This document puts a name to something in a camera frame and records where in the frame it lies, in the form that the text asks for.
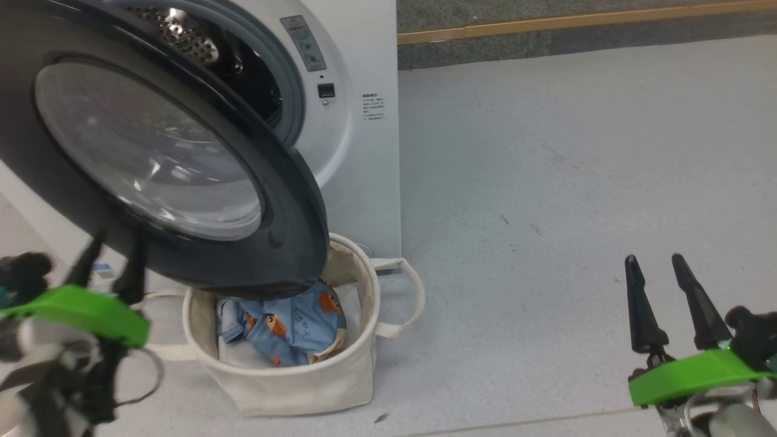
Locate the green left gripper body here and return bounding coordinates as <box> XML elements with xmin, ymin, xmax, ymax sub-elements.
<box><xmin>0</xmin><ymin>252</ymin><xmax>152</xmax><ymax>437</ymax></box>

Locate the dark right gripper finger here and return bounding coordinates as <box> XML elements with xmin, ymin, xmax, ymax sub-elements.
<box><xmin>672</xmin><ymin>253</ymin><xmax>733</xmax><ymax>351</ymax></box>
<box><xmin>625</xmin><ymin>255</ymin><xmax>669</xmax><ymax>354</ymax></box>

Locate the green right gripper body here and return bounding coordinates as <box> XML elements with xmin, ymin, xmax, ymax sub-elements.
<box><xmin>628</xmin><ymin>305</ymin><xmax>777</xmax><ymax>437</ymax></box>

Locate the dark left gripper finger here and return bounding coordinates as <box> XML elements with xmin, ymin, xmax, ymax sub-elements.
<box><xmin>112</xmin><ymin>235</ymin><xmax>148</xmax><ymax>304</ymax></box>
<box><xmin>64</xmin><ymin>231</ymin><xmax>105</xmax><ymax>289</ymax></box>

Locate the black round glass washer door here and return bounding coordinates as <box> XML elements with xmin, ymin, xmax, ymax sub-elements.
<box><xmin>0</xmin><ymin>0</ymin><xmax>330</xmax><ymax>299</ymax></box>

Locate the light blue cartoon print garment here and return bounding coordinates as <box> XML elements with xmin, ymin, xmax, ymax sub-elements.
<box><xmin>217</xmin><ymin>280</ymin><xmax>348</xmax><ymax>368</ymax></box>

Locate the cream canvas laundry basket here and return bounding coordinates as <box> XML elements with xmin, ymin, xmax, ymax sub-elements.
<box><xmin>131</xmin><ymin>234</ymin><xmax>426</xmax><ymax>418</ymax></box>

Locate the grey rubber door gasket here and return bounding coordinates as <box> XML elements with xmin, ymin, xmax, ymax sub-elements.
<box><xmin>109</xmin><ymin>0</ymin><xmax>305</xmax><ymax>147</ymax></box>

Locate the white front-load washing machine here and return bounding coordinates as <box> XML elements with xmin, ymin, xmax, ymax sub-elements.
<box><xmin>0</xmin><ymin>0</ymin><xmax>402</xmax><ymax>292</ymax></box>

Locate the steel washing machine drum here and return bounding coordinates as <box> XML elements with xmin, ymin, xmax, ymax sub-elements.
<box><xmin>127</xmin><ymin>5</ymin><xmax>283</xmax><ymax>129</ymax></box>

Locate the blue energy label sticker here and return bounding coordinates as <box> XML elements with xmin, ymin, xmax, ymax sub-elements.
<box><xmin>90</xmin><ymin>263</ymin><xmax>117</xmax><ymax>293</ymax></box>

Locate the grey warning sticker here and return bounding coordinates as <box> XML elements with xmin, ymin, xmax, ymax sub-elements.
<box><xmin>280</xmin><ymin>15</ymin><xmax>327</xmax><ymax>72</ymax></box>

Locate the wooden baseboard strip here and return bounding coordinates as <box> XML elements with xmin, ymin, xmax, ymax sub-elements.
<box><xmin>398</xmin><ymin>0</ymin><xmax>777</xmax><ymax>46</ymax></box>

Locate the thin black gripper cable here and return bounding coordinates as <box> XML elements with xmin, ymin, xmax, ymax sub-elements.
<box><xmin>114</xmin><ymin>346</ymin><xmax>165</xmax><ymax>407</ymax></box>

